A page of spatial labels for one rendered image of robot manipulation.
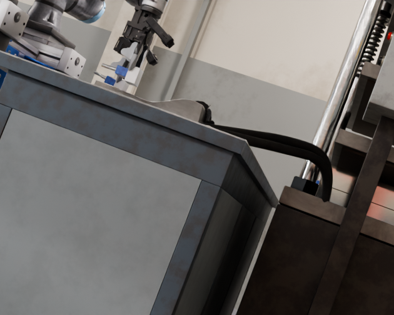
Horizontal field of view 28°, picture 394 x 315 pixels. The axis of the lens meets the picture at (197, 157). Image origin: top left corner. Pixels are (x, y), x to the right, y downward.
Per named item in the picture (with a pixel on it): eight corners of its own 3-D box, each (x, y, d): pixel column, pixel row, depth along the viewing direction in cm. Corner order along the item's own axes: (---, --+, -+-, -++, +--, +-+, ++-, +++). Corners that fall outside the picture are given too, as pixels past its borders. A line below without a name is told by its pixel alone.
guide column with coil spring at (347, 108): (274, 280, 332) (380, -1, 341) (275, 280, 337) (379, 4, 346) (286, 285, 331) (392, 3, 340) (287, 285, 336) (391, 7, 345)
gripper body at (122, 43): (118, 54, 285) (133, 24, 284) (138, 64, 284) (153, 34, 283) (111, 50, 278) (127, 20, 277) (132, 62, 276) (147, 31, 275)
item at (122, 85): (88, 77, 281) (95, 64, 280) (93, 79, 286) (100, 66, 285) (119, 95, 279) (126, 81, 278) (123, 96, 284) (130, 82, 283)
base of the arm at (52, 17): (14, 16, 295) (24, -8, 296) (32, 29, 309) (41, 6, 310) (49, 27, 291) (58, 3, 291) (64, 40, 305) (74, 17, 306)
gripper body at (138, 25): (126, 43, 257) (139, 9, 258) (150, 51, 255) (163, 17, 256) (121, 36, 249) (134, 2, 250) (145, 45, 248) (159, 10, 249)
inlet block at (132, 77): (97, 70, 250) (102, 55, 251) (101, 74, 255) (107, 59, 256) (134, 84, 248) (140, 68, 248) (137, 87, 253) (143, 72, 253)
